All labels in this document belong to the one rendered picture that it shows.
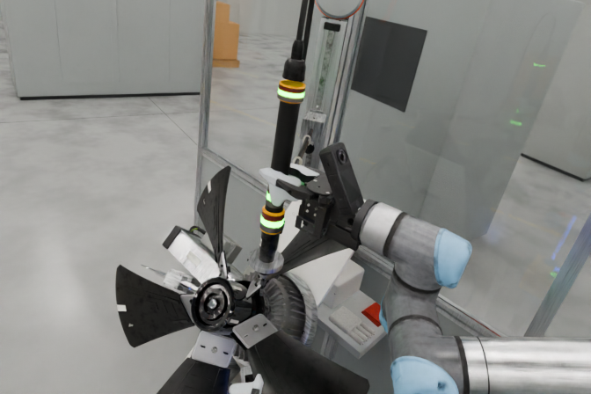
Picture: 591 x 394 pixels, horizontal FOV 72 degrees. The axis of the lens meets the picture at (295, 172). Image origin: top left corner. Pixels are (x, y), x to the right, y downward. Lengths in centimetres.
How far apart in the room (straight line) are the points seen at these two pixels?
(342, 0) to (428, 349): 103
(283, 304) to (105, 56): 542
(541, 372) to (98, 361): 218
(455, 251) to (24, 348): 234
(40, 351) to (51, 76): 418
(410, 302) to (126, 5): 579
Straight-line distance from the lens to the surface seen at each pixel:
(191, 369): 102
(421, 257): 61
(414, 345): 59
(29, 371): 254
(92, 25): 609
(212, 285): 98
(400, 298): 65
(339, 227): 68
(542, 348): 61
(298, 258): 89
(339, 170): 63
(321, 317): 149
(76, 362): 251
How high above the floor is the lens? 190
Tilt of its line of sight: 25 degrees down
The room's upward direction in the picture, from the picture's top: 10 degrees clockwise
